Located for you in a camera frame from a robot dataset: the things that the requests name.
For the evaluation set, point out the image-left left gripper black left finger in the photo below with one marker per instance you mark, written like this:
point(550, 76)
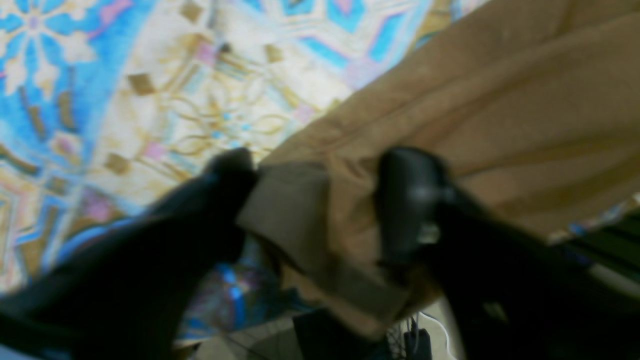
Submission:
point(123, 297)

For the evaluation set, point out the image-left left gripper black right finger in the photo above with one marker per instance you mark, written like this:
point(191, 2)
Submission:
point(513, 297)

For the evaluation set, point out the brown t-shirt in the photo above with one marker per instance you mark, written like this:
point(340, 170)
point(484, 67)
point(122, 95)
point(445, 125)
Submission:
point(533, 104)

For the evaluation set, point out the patterned tablecloth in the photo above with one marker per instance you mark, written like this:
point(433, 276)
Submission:
point(109, 105)

